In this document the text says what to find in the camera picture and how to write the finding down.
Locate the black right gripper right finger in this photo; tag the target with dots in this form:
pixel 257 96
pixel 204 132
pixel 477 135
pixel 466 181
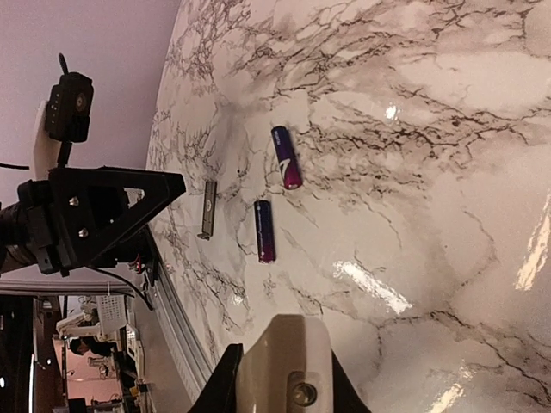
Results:
pixel 345 397

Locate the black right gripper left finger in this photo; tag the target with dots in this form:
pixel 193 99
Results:
pixel 219 393

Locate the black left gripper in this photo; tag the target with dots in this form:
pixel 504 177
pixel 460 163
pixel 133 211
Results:
pixel 81 216

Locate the white remote control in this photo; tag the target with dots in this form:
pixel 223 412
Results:
pixel 288 369

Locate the grey battery cover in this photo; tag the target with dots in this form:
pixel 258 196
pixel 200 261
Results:
pixel 207 222

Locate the black battery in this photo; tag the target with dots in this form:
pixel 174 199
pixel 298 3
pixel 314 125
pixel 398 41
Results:
pixel 266 249
pixel 287 161

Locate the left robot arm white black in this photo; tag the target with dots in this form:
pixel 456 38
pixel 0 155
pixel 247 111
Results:
pixel 8 241

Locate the front aluminium rail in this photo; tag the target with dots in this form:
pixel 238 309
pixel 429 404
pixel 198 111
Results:
pixel 187 353

